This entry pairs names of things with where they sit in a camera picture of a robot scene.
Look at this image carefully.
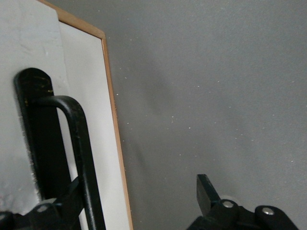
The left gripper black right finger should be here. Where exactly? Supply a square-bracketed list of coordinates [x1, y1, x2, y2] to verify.
[187, 173, 298, 230]

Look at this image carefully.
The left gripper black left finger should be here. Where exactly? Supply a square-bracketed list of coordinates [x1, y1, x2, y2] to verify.
[0, 176, 85, 230]

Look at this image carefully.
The white-fronted drawer with black handle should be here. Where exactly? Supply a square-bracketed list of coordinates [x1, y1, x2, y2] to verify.
[0, 0, 130, 230]

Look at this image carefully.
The light wooden drawer cabinet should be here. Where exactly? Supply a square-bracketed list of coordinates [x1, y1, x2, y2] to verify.
[37, 0, 134, 230]

